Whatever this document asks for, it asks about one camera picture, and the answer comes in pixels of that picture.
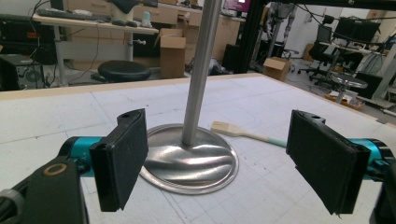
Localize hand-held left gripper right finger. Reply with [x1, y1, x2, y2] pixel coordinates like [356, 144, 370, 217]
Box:
[285, 109, 372, 217]

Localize tall cardboard box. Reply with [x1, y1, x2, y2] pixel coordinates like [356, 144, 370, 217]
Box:
[154, 27, 188, 79]

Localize black metal frame post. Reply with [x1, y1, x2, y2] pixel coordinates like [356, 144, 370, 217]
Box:
[233, 0, 269, 75]

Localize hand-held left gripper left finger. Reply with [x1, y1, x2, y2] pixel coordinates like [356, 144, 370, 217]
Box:
[89, 107, 149, 213]

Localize white desk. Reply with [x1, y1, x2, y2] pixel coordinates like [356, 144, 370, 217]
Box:
[32, 13, 160, 86]

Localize black computer tower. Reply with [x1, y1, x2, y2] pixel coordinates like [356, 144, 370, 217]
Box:
[0, 53, 45, 91]

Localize black monitor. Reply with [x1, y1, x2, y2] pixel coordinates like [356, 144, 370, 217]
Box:
[332, 16, 382, 45]

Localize metal stand with round base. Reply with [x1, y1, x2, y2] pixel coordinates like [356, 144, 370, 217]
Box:
[138, 0, 240, 196]

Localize black office chair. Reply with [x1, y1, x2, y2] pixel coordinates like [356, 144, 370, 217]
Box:
[297, 23, 343, 86]

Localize black keyboard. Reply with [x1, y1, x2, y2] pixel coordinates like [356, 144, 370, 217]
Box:
[35, 7, 112, 23]

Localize wooden cabinet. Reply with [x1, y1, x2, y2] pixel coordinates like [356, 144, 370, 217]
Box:
[64, 0, 242, 71]

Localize black round stool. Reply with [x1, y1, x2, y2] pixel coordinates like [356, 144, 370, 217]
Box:
[97, 59, 152, 84]

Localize wooden spatula with teal handle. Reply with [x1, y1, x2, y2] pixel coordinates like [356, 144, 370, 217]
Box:
[209, 120, 289, 149]

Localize round metal stool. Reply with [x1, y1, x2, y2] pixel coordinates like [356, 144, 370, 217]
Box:
[330, 72, 369, 105]

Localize pale plastic bottle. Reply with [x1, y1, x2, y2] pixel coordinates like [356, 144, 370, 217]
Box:
[141, 10, 153, 29]

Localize small cardboard box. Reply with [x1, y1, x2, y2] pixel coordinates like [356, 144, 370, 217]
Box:
[262, 56, 292, 83]

